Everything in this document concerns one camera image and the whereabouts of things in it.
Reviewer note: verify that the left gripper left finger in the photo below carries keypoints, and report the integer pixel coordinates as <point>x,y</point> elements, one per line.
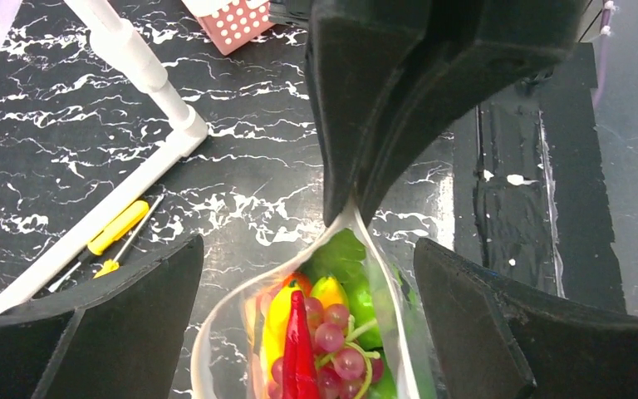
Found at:
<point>118,336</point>

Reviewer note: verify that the white pvc pipe frame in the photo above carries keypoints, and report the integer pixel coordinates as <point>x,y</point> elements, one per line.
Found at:
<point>91,115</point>

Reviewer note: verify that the red toy grapes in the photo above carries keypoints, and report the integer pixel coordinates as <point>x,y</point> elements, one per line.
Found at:
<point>313,350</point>

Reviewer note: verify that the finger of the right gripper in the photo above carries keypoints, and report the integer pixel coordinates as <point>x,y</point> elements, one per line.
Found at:
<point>354,50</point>
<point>471,51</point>

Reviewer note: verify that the red toy chili pepper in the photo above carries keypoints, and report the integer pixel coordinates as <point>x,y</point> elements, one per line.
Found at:
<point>299,373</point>

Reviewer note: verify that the pink plastic basket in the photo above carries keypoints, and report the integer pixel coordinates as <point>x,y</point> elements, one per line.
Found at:
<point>230,24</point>

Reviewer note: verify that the yellow handled screwdriver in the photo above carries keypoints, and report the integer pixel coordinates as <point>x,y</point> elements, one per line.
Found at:
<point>116,229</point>

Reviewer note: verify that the orange toy carrot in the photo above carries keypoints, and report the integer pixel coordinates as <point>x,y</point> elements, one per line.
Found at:
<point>252,305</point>

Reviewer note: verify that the green toy bell pepper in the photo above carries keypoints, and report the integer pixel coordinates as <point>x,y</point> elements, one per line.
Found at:
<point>359,369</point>

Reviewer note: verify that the clear polka dot zip bag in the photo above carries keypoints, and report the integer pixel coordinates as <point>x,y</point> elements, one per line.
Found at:
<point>227,361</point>

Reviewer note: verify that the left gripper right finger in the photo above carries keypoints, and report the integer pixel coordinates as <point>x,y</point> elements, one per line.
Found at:
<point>499,338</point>

